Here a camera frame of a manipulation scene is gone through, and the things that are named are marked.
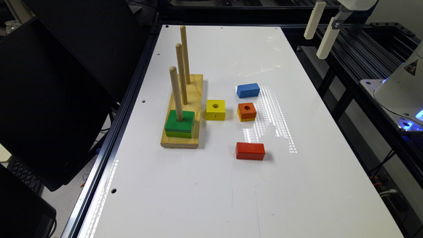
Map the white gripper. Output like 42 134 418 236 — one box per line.
303 0 377 60

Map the yellow square block with hole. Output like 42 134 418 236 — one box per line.
206 100 225 120

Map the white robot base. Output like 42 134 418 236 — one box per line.
360 44 422 134

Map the blue rectangular block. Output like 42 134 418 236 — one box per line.
237 83 260 99

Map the orange square block with hole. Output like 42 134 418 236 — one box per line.
237 102 257 122

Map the thin yellow block under orange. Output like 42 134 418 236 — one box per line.
237 109 256 122

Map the red rectangular block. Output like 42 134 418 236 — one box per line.
235 142 265 161

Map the dark green square block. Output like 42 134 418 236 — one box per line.
165 110 195 133

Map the light green square block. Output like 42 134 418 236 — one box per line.
165 130 192 138

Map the rear wooden peg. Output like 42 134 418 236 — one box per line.
180 25 190 85

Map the wooden peg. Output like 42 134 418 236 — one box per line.
169 66 183 122
180 25 190 85
175 43 188 105

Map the wooden peg board base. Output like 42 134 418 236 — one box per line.
161 74 203 149

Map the middle wooden peg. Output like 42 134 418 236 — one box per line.
175 43 188 105

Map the front wooden peg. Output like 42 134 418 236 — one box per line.
169 66 183 122

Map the black panel upper left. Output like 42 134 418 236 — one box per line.
24 0 146 102

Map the large black monitor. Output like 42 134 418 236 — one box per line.
1 18 114 191

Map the black keyboard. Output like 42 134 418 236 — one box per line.
7 156 43 195

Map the black monitor bottom left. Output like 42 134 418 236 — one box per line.
1 166 56 238

